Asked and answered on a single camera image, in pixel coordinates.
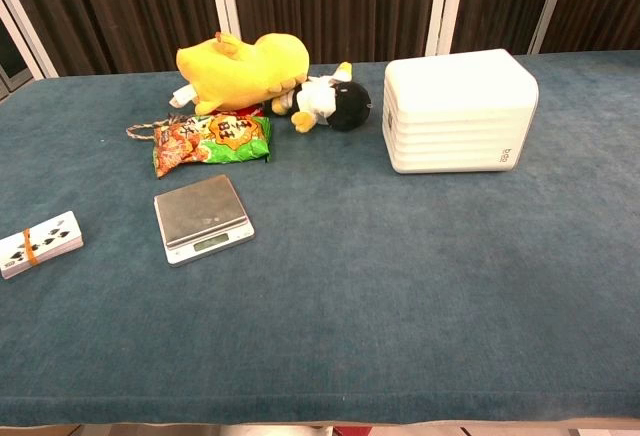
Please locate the blue table cloth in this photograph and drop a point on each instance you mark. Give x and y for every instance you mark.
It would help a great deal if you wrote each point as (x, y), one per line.
(350, 281)

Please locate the silver kitchen scale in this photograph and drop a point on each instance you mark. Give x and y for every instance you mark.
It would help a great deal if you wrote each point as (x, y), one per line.
(200, 211)

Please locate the black white penguin plush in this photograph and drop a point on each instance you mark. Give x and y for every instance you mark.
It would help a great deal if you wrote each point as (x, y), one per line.
(350, 101)

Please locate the orange rubber band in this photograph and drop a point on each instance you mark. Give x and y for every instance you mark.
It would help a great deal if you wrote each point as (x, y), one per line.
(30, 251)

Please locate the playing cards deck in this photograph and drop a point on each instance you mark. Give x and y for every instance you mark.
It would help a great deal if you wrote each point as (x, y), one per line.
(50, 241)

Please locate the yellow plush toy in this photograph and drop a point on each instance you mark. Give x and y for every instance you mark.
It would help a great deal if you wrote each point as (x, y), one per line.
(240, 71)

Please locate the green orange snack bag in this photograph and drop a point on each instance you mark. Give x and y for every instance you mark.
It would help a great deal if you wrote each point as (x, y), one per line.
(225, 141)

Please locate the white ribbed plastic box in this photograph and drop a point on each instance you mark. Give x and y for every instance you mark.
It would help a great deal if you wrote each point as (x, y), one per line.
(460, 106)

